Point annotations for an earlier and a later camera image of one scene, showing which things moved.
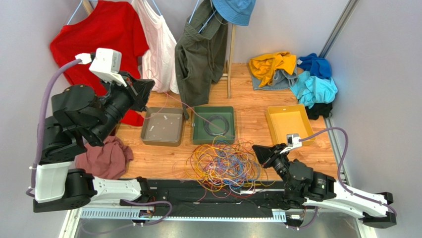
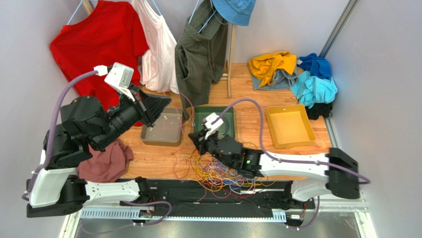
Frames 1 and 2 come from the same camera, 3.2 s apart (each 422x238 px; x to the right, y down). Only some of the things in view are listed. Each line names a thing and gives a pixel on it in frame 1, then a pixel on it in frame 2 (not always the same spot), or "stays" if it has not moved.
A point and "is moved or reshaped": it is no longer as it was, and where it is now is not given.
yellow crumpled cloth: [263, 67] stays
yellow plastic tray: [289, 119] stays
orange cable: [185, 163] is moved or reshaped
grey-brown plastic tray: [165, 128] stays
